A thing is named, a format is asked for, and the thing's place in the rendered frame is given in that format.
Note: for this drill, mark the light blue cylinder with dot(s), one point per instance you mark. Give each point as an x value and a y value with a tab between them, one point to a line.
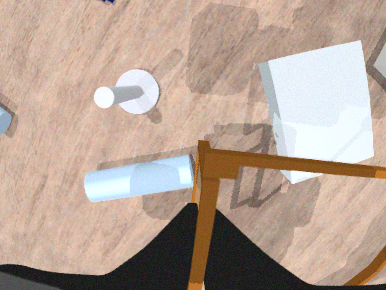
5	120
134	180

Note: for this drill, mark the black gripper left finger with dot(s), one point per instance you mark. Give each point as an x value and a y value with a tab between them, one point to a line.
163	264

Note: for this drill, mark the orange eyeglasses frame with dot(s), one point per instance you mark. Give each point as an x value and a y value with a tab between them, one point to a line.
213	164

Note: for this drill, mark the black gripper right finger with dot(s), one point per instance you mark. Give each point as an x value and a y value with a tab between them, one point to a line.
236	263

